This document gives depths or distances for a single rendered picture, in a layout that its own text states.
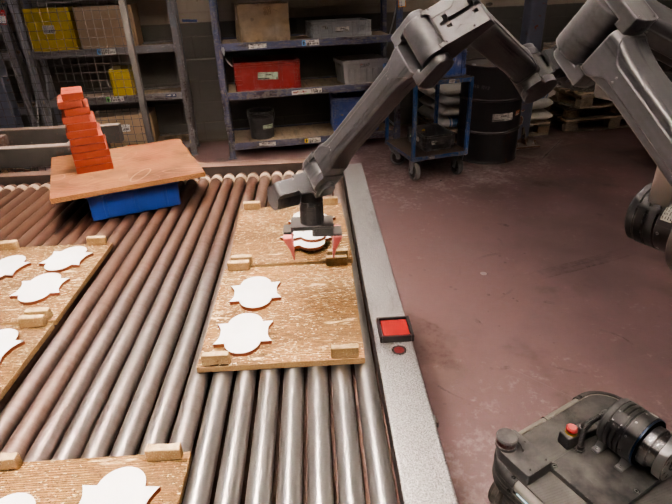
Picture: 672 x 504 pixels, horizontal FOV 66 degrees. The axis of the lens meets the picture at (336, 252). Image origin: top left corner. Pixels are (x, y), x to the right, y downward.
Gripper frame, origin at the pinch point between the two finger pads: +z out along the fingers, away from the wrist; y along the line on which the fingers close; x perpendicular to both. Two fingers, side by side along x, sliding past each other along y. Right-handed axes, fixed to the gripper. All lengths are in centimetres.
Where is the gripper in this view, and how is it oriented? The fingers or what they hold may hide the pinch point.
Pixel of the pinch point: (313, 255)
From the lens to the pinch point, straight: 129.5
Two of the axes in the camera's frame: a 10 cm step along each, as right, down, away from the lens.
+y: 10.0, -0.5, 0.4
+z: 0.3, 8.9, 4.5
